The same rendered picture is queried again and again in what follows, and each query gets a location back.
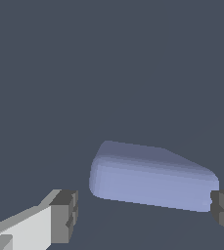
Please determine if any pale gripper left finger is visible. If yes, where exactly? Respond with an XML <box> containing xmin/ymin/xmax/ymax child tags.
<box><xmin>0</xmin><ymin>188</ymin><xmax>79</xmax><ymax>250</ymax></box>

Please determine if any lavender blue rounded block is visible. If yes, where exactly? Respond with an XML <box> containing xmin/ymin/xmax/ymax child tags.
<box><xmin>88</xmin><ymin>140</ymin><xmax>220</xmax><ymax>213</ymax></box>

